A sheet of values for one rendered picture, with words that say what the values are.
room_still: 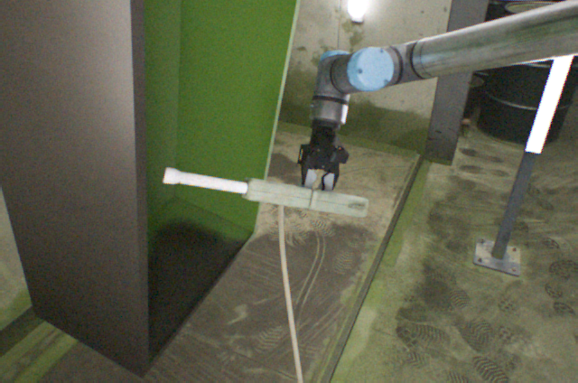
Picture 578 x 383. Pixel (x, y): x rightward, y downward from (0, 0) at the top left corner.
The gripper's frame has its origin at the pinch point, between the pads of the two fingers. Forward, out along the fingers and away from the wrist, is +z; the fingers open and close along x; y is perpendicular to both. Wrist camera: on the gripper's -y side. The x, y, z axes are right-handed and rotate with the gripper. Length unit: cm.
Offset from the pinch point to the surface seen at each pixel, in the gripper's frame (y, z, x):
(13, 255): 95, 45, 74
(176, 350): 67, 67, 13
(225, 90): 34.7, -26.5, 19.4
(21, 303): 90, 61, 68
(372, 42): 138, -93, -86
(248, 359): 53, 64, -11
